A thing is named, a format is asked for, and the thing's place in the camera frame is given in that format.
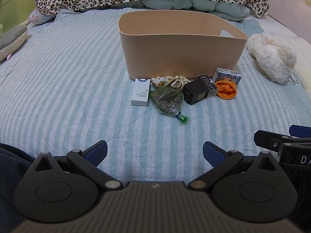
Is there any light green quilt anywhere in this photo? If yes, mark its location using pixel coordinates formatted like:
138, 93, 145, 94
140, 0, 251, 23

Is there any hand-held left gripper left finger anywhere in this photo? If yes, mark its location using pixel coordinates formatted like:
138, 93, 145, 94
33, 140, 123, 192

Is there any blue striped bed sheet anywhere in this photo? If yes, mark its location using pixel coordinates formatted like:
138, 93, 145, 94
0, 7, 311, 183

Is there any black slim box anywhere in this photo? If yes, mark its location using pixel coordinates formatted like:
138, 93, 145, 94
197, 74, 218, 100

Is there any green dried herb bag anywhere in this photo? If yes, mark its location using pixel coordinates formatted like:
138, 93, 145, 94
149, 87, 190, 125

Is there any orange cloth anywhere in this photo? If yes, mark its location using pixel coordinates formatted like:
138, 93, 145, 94
214, 81, 238, 101

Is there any beige plastic basket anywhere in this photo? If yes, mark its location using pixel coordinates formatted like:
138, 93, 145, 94
118, 10, 249, 79

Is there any pale pink pillow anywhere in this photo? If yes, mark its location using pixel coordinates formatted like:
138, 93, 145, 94
28, 10, 58, 25

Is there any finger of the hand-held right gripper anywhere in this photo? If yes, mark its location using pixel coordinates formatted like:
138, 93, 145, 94
253, 130, 311, 151
289, 125, 311, 137

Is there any white slim box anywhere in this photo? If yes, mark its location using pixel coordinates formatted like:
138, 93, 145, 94
131, 78, 151, 107

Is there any dark brown box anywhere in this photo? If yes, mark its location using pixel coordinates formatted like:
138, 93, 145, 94
182, 79, 210, 105

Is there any plain light blue cloth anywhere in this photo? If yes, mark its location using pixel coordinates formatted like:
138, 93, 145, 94
239, 18, 266, 44

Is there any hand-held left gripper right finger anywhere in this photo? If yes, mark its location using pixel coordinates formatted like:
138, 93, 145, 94
188, 141, 280, 191

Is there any blue patterned box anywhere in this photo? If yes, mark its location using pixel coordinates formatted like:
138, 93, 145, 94
212, 67, 243, 88

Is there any grey plush toy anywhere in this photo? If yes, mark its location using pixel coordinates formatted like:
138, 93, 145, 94
0, 24, 29, 63

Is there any leopard print scrunchie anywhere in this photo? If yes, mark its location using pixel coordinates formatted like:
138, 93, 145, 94
151, 75, 190, 91

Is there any white fluffy plush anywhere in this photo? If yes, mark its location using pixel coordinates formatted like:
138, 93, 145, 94
246, 32, 297, 85

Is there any person's left leg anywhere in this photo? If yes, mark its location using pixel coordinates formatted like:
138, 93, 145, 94
0, 143, 36, 233

